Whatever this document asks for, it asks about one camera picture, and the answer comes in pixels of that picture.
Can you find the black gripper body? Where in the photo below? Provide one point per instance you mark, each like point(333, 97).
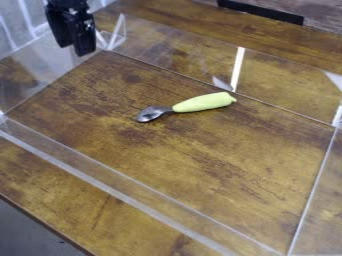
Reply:
point(62, 5)

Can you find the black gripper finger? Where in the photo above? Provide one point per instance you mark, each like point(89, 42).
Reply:
point(81, 31)
point(58, 25)

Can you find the green handled metal spoon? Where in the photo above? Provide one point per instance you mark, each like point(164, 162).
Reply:
point(200, 103)

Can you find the black bar on back table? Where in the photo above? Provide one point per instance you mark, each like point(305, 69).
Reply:
point(262, 11)

